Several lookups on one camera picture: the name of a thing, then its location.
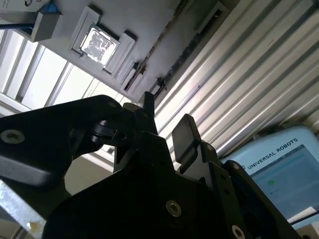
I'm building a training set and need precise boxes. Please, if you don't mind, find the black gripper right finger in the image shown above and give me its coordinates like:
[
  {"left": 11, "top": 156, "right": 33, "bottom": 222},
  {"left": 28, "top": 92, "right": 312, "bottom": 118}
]
[{"left": 171, "top": 114, "right": 300, "bottom": 239}]

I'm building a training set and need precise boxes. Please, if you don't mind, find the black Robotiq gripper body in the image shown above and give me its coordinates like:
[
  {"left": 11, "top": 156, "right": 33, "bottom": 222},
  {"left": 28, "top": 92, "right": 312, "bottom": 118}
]
[{"left": 42, "top": 165, "right": 240, "bottom": 239}]

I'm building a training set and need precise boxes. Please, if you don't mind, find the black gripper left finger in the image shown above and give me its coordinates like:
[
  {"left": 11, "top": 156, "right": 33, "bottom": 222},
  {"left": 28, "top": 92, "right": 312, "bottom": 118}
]
[{"left": 0, "top": 91, "right": 175, "bottom": 188}]

